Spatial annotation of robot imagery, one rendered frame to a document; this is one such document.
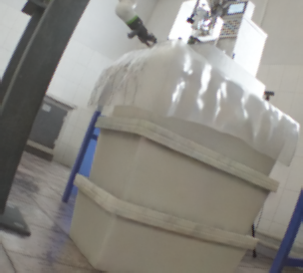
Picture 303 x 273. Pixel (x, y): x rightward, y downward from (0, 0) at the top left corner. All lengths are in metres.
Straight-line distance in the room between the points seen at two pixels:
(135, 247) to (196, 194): 0.25
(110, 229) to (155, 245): 0.16
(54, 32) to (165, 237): 0.74
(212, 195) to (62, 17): 0.76
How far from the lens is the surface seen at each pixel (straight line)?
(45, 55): 1.18
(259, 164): 1.28
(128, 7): 2.21
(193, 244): 1.17
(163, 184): 1.06
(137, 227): 1.05
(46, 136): 4.78
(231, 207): 1.22
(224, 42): 2.09
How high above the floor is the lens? 0.32
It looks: 7 degrees up
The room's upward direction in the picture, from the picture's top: 21 degrees clockwise
